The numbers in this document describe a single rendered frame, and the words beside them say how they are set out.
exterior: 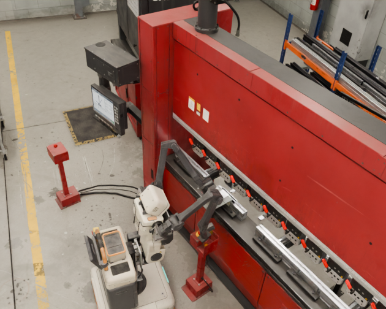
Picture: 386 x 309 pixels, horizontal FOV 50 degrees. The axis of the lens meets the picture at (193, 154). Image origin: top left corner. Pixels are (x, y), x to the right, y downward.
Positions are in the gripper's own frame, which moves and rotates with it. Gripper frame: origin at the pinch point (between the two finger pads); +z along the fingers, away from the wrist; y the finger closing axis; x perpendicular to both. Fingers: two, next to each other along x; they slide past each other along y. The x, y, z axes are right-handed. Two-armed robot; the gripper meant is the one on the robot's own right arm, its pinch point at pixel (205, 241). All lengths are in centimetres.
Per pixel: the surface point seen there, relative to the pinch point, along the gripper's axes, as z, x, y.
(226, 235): 13.8, -1.3, 21.5
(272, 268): -1, -56, 23
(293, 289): -1, -79, 23
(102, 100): -73, 144, 5
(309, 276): -8, -82, 36
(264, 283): 22, -54, 17
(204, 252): 5.7, -4.5, -6.1
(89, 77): 103, 433, 85
